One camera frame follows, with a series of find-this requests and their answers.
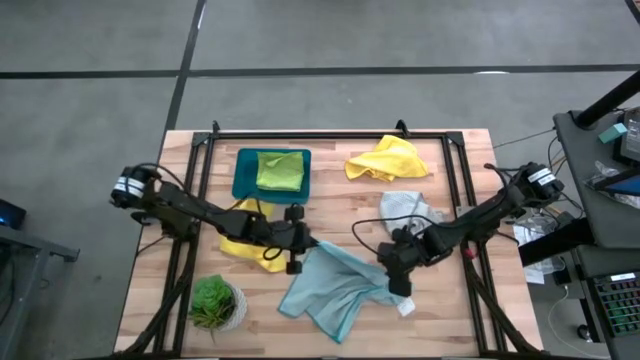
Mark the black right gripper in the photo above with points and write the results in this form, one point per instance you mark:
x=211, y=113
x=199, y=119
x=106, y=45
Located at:
x=405, y=255

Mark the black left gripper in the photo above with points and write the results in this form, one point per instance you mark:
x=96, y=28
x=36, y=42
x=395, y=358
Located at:
x=292, y=240

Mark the light blue teal-edged towel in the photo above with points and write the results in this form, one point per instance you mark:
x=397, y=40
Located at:
x=330, y=290

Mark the green microfiber towel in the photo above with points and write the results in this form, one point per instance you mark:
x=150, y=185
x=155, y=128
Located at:
x=280, y=171

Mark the yellow microfiber towel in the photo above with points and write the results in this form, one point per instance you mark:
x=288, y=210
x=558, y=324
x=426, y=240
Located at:
x=390, y=160
x=240, y=248

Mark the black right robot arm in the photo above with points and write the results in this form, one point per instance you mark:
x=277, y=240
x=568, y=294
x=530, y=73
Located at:
x=485, y=217

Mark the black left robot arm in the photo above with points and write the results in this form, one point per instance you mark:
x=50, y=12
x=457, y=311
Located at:
x=190, y=207

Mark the grey microfiber towel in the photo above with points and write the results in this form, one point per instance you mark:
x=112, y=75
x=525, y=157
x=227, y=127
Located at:
x=400, y=205

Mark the teal plastic bin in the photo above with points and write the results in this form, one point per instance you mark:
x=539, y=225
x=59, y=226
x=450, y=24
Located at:
x=245, y=185

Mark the green plant in white pot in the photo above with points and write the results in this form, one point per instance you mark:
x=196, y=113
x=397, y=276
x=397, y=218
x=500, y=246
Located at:
x=212, y=300

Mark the white paper sheet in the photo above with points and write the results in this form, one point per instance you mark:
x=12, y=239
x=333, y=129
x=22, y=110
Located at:
x=535, y=276

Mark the black desk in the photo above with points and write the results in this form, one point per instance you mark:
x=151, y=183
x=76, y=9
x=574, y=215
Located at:
x=585, y=260

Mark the grey side desk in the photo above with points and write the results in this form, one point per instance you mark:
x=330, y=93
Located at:
x=585, y=200

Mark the colourful backlit keyboard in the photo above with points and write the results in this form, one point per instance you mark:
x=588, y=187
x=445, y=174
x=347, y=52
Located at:
x=620, y=305

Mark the blue tablet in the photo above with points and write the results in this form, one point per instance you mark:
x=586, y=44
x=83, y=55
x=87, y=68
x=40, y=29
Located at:
x=627, y=186

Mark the small teal box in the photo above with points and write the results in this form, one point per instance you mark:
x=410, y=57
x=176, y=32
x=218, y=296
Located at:
x=613, y=133

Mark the grey metal stand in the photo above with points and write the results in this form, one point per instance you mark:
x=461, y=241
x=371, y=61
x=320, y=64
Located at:
x=45, y=247

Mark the black diagonal pole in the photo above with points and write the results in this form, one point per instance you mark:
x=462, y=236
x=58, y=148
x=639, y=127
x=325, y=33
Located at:
x=610, y=100

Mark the black box with blue light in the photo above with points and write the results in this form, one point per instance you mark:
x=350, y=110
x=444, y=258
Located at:
x=12, y=215

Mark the black aluminium table frame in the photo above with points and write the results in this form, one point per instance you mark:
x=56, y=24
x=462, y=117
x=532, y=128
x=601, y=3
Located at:
x=325, y=135

